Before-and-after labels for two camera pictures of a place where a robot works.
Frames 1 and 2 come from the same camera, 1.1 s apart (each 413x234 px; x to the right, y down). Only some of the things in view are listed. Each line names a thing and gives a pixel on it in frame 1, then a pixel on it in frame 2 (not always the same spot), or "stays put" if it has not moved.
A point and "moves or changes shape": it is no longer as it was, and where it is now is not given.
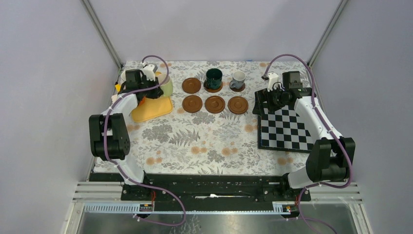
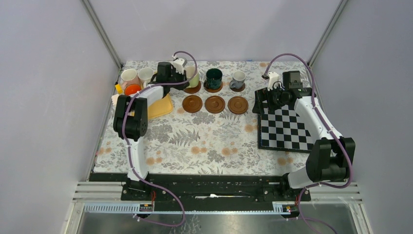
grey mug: (238, 78) stays put
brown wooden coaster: (237, 105) stays put
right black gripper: (261, 96) stays put
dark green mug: (214, 78) stays put
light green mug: (166, 87) moves or changes shape
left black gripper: (157, 92) to (182, 77)
